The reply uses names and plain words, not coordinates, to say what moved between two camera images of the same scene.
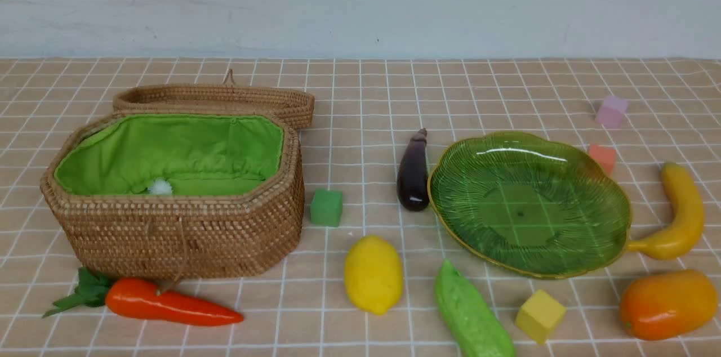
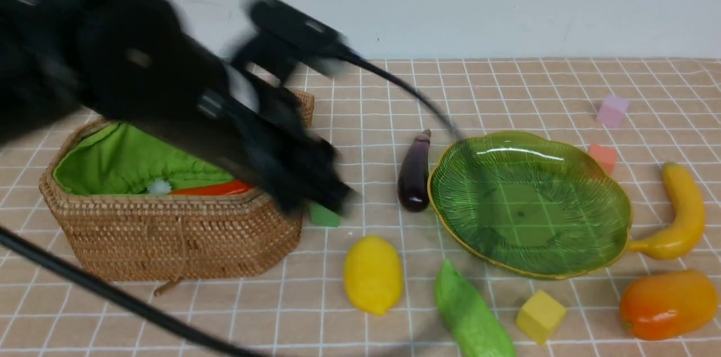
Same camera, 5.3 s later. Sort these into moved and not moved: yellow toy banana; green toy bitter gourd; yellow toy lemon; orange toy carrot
Moved: orange toy carrot
Not moved: yellow toy lemon; green toy bitter gourd; yellow toy banana
